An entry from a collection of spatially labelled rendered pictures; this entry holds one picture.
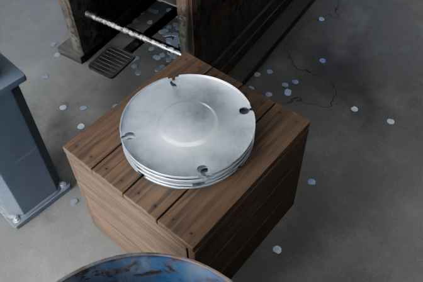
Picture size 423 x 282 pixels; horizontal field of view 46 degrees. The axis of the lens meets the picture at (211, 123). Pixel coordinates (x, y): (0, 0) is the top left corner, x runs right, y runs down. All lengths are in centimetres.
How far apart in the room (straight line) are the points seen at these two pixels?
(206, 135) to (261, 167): 13
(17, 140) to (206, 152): 48
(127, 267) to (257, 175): 34
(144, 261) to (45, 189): 67
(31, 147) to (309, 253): 75
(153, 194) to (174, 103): 22
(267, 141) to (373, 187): 49
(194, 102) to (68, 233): 54
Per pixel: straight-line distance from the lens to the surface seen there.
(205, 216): 98
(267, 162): 106
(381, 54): 189
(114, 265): 83
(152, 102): 112
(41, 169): 138
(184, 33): 140
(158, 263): 83
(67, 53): 186
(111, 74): 153
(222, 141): 104
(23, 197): 141
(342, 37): 193
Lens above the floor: 120
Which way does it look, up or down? 50 degrees down
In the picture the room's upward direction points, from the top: 2 degrees counter-clockwise
